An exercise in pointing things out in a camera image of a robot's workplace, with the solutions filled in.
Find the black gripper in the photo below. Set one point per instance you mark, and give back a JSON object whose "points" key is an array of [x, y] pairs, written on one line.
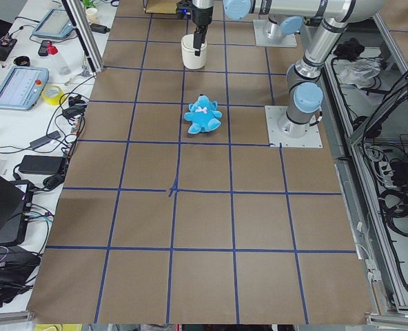
{"points": [[203, 17]]}

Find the near teach pendant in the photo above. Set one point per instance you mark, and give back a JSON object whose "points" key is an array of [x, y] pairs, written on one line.
{"points": [[22, 87]]}

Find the teach pendant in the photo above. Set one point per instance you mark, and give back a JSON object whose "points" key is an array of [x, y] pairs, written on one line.
{"points": [[55, 24], [22, 87]]}

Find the crumpled white cloth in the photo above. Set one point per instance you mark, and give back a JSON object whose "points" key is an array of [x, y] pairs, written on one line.
{"points": [[360, 73]]}

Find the black computer box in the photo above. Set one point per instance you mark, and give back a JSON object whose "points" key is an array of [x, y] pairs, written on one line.
{"points": [[14, 199]]}

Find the yellow tape roll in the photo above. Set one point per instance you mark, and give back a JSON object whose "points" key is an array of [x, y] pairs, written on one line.
{"points": [[52, 95]]}

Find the black power adapter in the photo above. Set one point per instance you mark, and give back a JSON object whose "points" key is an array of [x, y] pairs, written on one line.
{"points": [[38, 164]]}

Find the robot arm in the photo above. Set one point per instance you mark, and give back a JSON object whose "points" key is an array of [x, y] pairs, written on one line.
{"points": [[305, 96], [275, 30]]}

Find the blue teddy bear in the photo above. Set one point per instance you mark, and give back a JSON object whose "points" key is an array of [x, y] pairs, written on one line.
{"points": [[204, 115]]}

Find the aluminium frame post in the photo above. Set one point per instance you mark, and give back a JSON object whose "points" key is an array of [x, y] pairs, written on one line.
{"points": [[79, 21]]}

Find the white trash can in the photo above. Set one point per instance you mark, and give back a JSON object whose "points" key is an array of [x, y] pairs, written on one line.
{"points": [[190, 60]]}

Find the red capped plastic bottle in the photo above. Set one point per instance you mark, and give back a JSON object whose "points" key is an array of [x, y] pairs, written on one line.
{"points": [[58, 59]]}

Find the far teach pendant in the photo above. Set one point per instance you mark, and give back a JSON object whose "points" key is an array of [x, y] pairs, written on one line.
{"points": [[55, 24]]}

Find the paper cup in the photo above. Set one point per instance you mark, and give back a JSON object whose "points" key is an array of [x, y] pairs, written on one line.
{"points": [[92, 15]]}

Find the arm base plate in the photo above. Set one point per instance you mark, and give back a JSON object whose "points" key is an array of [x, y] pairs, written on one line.
{"points": [[282, 133], [261, 40]]}

